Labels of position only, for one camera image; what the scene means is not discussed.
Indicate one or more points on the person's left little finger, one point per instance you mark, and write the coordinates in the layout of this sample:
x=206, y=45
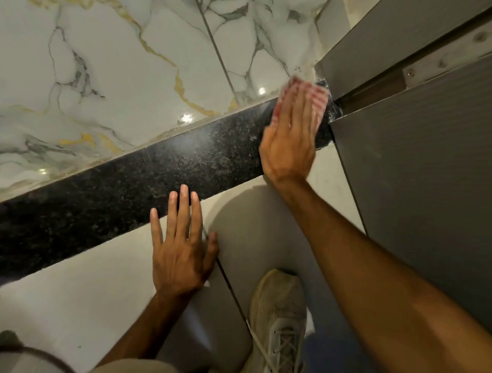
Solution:
x=157, y=228

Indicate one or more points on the grey door panel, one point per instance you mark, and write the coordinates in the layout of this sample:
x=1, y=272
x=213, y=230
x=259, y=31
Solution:
x=422, y=176

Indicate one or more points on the grey door frame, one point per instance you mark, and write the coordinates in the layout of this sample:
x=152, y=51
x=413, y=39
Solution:
x=388, y=42

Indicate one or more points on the red white checked cloth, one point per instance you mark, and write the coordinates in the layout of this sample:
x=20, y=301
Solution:
x=322, y=98

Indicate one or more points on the person's right forearm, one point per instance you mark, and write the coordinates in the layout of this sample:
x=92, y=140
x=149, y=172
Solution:
x=369, y=284

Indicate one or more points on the metal hinge plate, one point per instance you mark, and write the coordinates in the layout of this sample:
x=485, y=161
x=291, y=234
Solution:
x=446, y=57

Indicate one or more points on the person's right little finger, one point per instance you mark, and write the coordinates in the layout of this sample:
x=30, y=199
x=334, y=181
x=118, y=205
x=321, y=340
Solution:
x=318, y=119

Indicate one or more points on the clear plastic film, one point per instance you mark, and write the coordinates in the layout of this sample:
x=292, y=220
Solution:
x=333, y=109

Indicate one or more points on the person's right hand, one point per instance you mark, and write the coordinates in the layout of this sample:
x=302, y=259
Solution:
x=290, y=146

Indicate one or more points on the person's left middle finger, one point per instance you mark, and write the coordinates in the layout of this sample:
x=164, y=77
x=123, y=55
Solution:
x=183, y=213

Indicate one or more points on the person's left thumb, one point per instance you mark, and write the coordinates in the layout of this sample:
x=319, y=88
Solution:
x=211, y=248

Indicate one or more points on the person's right middle finger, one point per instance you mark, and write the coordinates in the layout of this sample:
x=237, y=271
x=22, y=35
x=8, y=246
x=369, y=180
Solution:
x=299, y=103

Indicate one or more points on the person's left forearm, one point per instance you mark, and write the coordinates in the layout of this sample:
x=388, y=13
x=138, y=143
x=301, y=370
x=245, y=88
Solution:
x=153, y=326

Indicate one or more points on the person's right thumb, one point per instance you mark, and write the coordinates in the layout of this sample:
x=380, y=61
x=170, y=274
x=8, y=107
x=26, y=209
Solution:
x=264, y=148

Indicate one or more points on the person's beige trousers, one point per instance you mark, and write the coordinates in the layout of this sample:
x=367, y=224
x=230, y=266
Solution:
x=134, y=367

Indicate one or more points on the black granite threshold strip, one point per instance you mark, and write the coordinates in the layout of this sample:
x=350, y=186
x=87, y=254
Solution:
x=127, y=192

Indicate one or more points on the person's left hand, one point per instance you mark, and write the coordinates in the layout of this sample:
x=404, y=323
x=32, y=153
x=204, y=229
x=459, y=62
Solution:
x=180, y=261

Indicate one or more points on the beige mesh sneaker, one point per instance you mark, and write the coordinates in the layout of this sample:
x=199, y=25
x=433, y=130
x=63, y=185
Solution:
x=278, y=311

